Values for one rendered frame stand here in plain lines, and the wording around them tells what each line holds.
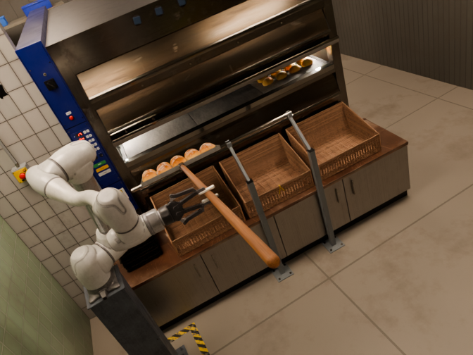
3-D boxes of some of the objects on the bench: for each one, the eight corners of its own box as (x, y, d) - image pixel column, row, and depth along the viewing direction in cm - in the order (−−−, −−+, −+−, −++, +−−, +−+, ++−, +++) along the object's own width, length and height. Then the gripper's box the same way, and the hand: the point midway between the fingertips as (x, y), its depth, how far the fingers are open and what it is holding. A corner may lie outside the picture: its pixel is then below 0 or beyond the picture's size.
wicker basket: (162, 222, 330) (148, 196, 314) (224, 190, 339) (212, 163, 324) (178, 258, 290) (162, 231, 275) (247, 221, 300) (236, 192, 284)
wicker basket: (291, 156, 349) (283, 129, 333) (346, 127, 357) (342, 100, 341) (321, 182, 309) (314, 153, 294) (383, 150, 317) (379, 120, 302)
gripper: (150, 197, 159) (205, 170, 163) (169, 232, 163) (222, 206, 166) (152, 201, 152) (209, 173, 155) (171, 238, 155) (226, 209, 159)
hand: (208, 194), depth 160 cm, fingers closed on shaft, 3 cm apart
